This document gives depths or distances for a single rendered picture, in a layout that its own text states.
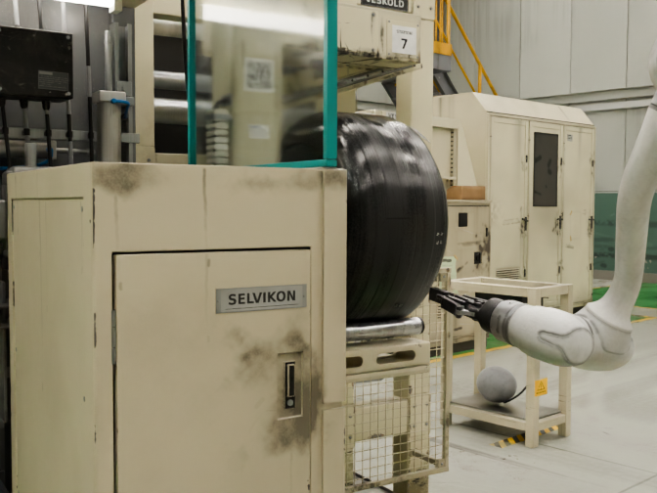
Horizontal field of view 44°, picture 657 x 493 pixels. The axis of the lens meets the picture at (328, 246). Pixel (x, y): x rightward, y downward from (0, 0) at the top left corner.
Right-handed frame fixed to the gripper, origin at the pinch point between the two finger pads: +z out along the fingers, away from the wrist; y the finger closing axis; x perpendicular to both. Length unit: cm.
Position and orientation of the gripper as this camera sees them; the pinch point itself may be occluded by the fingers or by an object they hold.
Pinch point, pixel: (441, 296)
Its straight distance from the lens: 190.5
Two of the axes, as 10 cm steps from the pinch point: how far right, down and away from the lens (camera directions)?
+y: -8.5, 0.3, -5.3
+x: -0.7, 9.8, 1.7
